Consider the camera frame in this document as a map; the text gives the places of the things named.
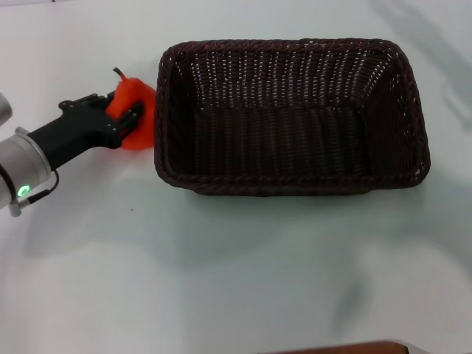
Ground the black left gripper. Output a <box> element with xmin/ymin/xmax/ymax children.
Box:
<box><xmin>27</xmin><ymin>93</ymin><xmax>145</xmax><ymax>171</ymax></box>

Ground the orange toy tangerine with stem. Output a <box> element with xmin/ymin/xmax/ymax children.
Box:
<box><xmin>104</xmin><ymin>66</ymin><xmax>156</xmax><ymax>152</ymax></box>

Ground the black woven rectangular basket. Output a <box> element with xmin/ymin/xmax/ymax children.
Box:
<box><xmin>152</xmin><ymin>36</ymin><xmax>432</xmax><ymax>198</ymax></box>

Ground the brown wooden board edge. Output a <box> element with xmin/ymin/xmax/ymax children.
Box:
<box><xmin>271</xmin><ymin>340</ymin><xmax>410</xmax><ymax>354</ymax></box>

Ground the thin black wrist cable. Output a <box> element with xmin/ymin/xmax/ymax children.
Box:
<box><xmin>14</xmin><ymin>170</ymin><xmax>60</xmax><ymax>204</ymax></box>

